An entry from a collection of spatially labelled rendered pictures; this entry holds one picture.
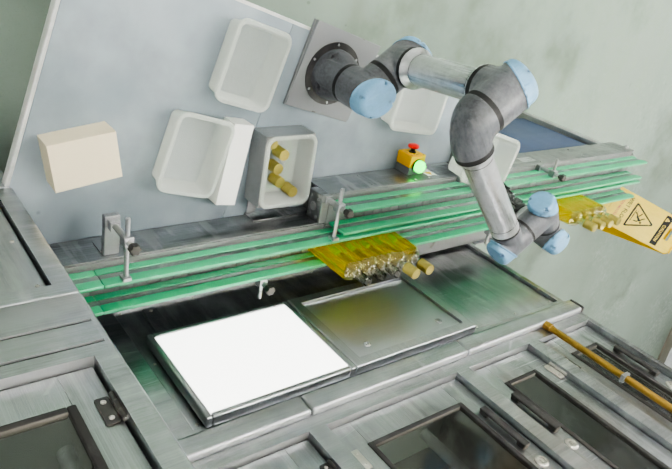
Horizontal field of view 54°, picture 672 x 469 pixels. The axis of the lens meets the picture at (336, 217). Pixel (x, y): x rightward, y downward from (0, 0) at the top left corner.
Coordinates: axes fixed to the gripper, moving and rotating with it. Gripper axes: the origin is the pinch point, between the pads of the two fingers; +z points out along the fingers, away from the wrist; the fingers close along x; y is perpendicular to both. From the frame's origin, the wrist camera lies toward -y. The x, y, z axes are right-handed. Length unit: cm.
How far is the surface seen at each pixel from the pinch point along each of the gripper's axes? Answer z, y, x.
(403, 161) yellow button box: 30.8, -0.3, 9.3
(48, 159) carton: 27, 117, 24
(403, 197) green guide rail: 15.5, 9.6, 15.8
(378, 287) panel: 3.5, 14.9, 42.8
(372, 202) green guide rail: 15.1, 22.5, 18.7
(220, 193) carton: 27, 69, 28
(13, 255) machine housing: 2, 127, 34
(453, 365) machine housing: -35, 18, 42
